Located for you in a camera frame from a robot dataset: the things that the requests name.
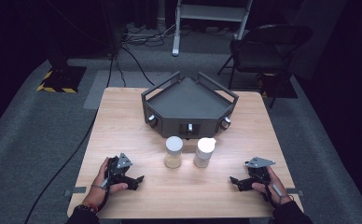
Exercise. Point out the spouted white lid jar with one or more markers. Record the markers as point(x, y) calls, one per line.
point(204, 151)

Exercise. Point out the white metal stand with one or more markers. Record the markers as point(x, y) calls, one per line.
point(213, 12)

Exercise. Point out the black yellow striped base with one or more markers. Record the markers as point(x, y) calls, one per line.
point(64, 79)
point(285, 88)

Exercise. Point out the black folding chair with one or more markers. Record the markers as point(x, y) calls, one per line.
point(263, 51)

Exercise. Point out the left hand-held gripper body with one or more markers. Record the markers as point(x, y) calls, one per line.
point(117, 174)

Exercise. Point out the person's right hand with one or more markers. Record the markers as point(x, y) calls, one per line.
point(274, 191)

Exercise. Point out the grey corner shelf rack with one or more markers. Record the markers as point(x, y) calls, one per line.
point(187, 99)

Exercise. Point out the person's left hand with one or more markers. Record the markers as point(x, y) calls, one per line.
point(99, 189)

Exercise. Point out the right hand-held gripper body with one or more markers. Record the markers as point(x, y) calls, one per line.
point(260, 175)

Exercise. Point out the flat white lid jar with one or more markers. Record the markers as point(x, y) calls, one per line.
point(174, 149)

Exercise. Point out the grey table clamp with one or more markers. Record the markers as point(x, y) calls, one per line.
point(295, 192)
point(75, 190)

